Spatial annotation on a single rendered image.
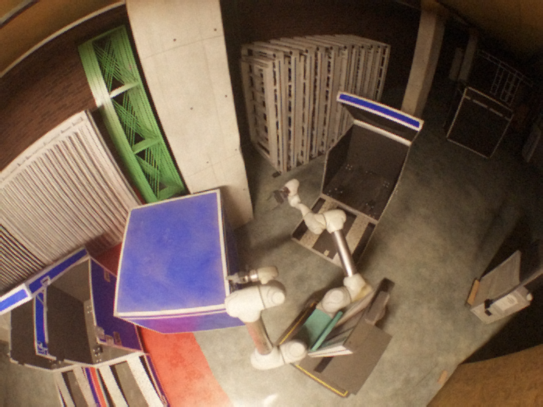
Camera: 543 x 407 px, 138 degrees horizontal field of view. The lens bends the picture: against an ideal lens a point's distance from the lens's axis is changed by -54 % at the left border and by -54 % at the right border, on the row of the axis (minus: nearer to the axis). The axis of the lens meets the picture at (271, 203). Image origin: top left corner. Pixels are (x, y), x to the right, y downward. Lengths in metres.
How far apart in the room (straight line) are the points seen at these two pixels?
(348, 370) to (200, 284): 1.31
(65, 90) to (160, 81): 2.45
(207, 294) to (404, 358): 2.34
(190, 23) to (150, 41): 0.32
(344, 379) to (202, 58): 2.67
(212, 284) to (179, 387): 1.60
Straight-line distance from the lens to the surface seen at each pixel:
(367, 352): 1.92
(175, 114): 1.97
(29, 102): 4.28
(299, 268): 2.88
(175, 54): 1.85
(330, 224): 1.76
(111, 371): 3.29
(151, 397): 3.06
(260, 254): 2.97
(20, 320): 4.10
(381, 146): 3.66
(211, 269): 1.80
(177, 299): 1.81
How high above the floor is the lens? 2.65
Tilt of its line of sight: 50 degrees down
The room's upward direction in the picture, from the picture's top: 5 degrees counter-clockwise
